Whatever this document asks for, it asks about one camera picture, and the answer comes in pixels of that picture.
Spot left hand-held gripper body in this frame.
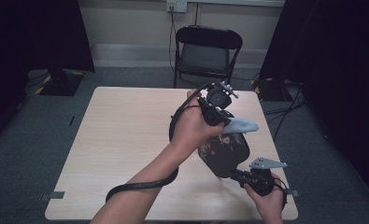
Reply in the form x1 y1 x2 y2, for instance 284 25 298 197
198 80 239 127

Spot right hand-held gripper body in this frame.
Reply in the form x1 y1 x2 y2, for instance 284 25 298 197
242 156 288 197

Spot black floral lacquer tray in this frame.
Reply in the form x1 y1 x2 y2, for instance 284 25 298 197
197 133 251 179

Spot person's right hand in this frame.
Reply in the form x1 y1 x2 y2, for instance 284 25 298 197
244 174 286 216

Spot person's left hand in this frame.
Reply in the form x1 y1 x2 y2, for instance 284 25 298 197
171 89 226 159

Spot black folding chair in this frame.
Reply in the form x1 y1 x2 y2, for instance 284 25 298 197
173 24 244 91

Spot tall black curtain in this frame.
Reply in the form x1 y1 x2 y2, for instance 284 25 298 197
259 0 369 199

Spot black stand base striped tape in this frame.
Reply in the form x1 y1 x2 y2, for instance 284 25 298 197
37 68 85 97

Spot long grey tape strip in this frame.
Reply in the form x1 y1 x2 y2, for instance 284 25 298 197
38 190 66 202

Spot wide black curtain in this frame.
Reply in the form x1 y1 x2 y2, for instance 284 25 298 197
0 0 96 148

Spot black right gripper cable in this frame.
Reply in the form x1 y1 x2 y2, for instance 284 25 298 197
272 176 289 208

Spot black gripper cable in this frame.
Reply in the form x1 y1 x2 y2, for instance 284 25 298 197
105 82 212 203
272 176 289 208

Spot black stand base with cables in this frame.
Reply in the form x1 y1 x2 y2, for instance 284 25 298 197
252 77 287 103

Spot black floor cables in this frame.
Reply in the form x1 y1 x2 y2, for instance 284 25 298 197
262 79 307 142

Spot black socket power cable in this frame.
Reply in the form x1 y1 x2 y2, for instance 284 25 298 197
168 10 178 75

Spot white wall cable duct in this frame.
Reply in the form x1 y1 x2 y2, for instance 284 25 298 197
186 0 286 7

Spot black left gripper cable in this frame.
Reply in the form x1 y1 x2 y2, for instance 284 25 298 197
105 82 212 203

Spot white wall socket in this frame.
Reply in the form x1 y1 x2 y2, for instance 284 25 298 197
165 0 189 14

